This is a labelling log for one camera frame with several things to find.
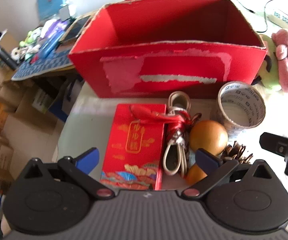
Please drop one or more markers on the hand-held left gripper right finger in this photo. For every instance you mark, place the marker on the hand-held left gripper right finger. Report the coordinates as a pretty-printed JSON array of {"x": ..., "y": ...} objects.
[{"x": 206, "y": 160}]

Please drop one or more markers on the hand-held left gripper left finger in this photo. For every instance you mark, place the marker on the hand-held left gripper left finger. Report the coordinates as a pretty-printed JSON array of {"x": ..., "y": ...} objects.
[{"x": 88, "y": 158}]

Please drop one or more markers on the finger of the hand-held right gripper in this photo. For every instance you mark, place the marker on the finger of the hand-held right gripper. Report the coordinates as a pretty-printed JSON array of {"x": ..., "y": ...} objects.
[{"x": 274, "y": 145}]

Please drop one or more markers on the orange-brown gourd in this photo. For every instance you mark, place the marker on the orange-brown gourd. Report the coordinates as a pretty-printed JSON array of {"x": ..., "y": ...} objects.
[{"x": 209, "y": 135}]

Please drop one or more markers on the brown pine cone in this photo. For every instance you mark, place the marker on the brown pine cone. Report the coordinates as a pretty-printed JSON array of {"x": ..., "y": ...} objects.
[{"x": 236, "y": 152}]

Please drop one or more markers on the printed packing tape roll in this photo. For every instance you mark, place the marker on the printed packing tape roll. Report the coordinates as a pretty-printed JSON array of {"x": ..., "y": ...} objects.
[{"x": 257, "y": 110}]

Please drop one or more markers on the small red patterned gift box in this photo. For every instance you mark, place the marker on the small red patterned gift box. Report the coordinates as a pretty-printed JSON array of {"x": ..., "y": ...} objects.
[{"x": 134, "y": 142}]

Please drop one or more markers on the large red cardboard box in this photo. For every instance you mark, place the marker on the large red cardboard box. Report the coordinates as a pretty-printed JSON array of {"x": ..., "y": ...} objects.
[{"x": 171, "y": 62}]

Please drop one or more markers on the light green bed sheet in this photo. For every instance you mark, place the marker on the light green bed sheet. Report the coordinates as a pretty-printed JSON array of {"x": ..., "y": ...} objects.
[{"x": 88, "y": 115}]

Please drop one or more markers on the blue and white bag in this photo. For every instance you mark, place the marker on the blue and white bag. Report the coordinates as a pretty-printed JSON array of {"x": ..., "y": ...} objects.
[{"x": 58, "y": 107}]

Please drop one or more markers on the green plush toy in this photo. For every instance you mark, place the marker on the green plush toy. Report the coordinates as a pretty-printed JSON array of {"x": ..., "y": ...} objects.
[{"x": 271, "y": 80}]

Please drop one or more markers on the blue patterned cloth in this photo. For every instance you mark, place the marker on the blue patterned cloth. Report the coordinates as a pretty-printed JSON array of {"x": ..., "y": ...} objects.
[{"x": 41, "y": 65}]

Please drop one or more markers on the white power strip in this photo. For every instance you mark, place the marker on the white power strip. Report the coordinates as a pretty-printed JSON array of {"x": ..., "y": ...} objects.
[{"x": 276, "y": 17}]

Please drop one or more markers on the white flower plush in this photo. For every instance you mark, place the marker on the white flower plush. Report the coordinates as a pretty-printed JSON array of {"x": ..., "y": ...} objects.
[{"x": 17, "y": 52}]

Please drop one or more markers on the black bottle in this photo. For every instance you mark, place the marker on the black bottle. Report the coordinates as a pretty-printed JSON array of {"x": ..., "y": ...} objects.
[{"x": 6, "y": 57}]

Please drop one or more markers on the green frog plush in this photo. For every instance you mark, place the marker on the green frog plush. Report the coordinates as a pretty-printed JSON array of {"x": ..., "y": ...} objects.
[{"x": 31, "y": 37}]

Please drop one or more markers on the purple tissue pack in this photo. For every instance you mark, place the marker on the purple tissue pack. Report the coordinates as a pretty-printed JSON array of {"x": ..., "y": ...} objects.
[{"x": 55, "y": 26}]

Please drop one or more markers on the small black-framed mirror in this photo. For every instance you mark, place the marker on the small black-framed mirror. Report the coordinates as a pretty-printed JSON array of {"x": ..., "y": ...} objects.
[{"x": 64, "y": 12}]

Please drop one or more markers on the blue paper bag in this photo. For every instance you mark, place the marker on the blue paper bag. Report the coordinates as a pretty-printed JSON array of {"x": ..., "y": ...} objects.
[{"x": 50, "y": 1}]

